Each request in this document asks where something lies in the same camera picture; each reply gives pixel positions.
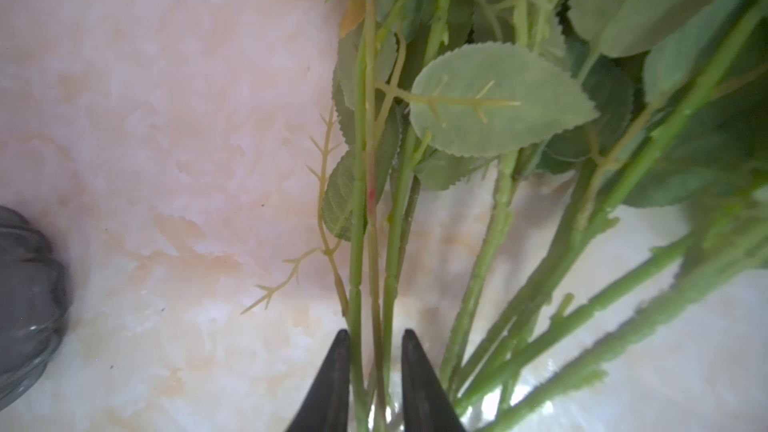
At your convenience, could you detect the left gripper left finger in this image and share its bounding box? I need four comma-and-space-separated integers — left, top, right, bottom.
286, 329, 351, 432

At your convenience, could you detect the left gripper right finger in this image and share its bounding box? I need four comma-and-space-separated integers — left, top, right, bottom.
401, 329, 466, 432

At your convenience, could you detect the cream peach rose stem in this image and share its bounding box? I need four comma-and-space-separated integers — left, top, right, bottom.
239, 0, 409, 432

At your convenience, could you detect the red glass vase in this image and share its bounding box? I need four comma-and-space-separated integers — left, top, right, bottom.
1, 206, 69, 409

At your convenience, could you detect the pile of pink roses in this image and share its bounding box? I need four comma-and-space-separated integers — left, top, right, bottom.
323, 0, 768, 432

